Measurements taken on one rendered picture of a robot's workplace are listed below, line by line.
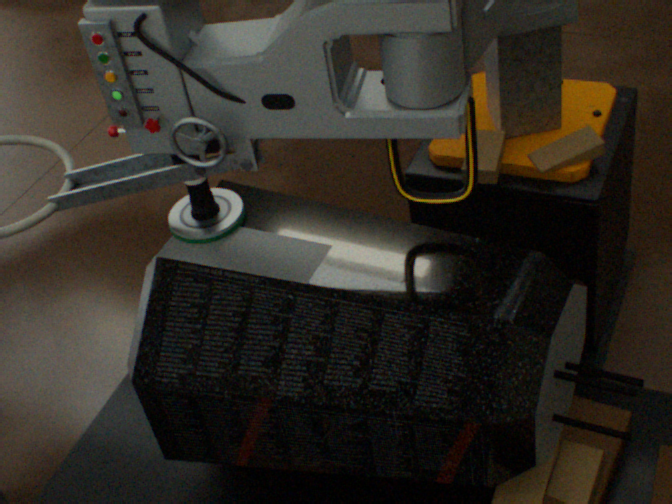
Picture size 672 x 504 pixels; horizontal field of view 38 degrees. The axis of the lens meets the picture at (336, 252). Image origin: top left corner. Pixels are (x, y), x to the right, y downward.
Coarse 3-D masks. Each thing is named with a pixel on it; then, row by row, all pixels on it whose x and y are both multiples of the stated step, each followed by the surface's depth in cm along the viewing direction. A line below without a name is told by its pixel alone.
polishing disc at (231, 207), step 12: (216, 192) 279; (228, 192) 278; (180, 204) 277; (228, 204) 273; (240, 204) 272; (180, 216) 272; (216, 216) 270; (228, 216) 269; (240, 216) 270; (180, 228) 268; (192, 228) 268; (204, 228) 267; (216, 228) 266; (228, 228) 266
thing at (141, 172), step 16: (256, 144) 251; (128, 160) 272; (144, 160) 271; (160, 160) 270; (208, 160) 251; (224, 160) 250; (64, 176) 282; (80, 176) 280; (96, 176) 279; (112, 176) 278; (128, 176) 273; (144, 176) 260; (160, 176) 259; (176, 176) 258; (192, 176) 256; (80, 192) 269; (96, 192) 268; (112, 192) 267; (128, 192) 265; (64, 208) 275
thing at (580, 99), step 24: (480, 72) 327; (480, 96) 316; (576, 96) 308; (600, 96) 306; (480, 120) 306; (576, 120) 298; (600, 120) 297; (432, 144) 300; (456, 144) 298; (528, 144) 293; (504, 168) 288; (528, 168) 285; (576, 168) 281
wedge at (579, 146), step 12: (576, 132) 287; (588, 132) 285; (552, 144) 287; (564, 144) 285; (576, 144) 283; (588, 144) 282; (600, 144) 280; (528, 156) 287; (540, 156) 285; (552, 156) 283; (564, 156) 281; (576, 156) 280; (588, 156) 282; (600, 156) 283; (540, 168) 281; (552, 168) 281
